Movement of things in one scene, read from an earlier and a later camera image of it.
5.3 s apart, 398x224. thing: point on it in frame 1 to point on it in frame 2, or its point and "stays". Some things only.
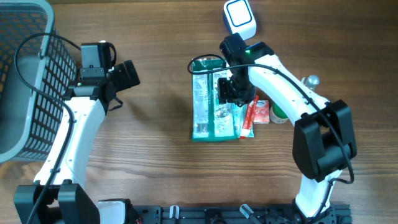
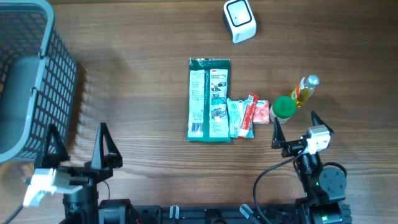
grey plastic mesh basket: [37, 69] stays
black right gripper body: [234, 91] to [291, 148]
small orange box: [262, 114] stays
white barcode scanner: [240, 18] stays
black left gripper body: [81, 76] to [91, 177]
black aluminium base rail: [235, 214] stays
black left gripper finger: [124, 76] to [112, 160]
